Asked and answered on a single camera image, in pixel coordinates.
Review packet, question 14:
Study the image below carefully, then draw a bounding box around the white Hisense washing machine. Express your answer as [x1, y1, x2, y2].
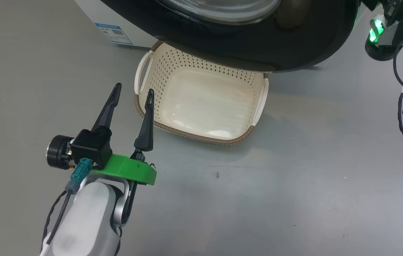
[75, 0, 369, 70]

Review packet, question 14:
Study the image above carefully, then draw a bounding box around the teal connector left camera cable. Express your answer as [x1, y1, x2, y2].
[45, 158, 93, 246]

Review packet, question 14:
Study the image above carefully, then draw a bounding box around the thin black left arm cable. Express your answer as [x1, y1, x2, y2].
[42, 191, 68, 246]

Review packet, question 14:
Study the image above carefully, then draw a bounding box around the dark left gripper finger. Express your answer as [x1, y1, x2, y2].
[91, 83, 122, 131]
[130, 89, 155, 161]

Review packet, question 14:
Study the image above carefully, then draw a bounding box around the cream perforated laundry basket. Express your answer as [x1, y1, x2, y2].
[134, 41, 270, 145]

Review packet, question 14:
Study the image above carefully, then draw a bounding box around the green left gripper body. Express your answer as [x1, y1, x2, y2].
[91, 154, 157, 186]

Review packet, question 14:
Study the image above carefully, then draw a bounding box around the blue energy label sticker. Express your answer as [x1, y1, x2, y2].
[95, 23, 134, 46]

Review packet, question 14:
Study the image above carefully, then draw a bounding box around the black round washing machine door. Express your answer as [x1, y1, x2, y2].
[100, 0, 361, 73]

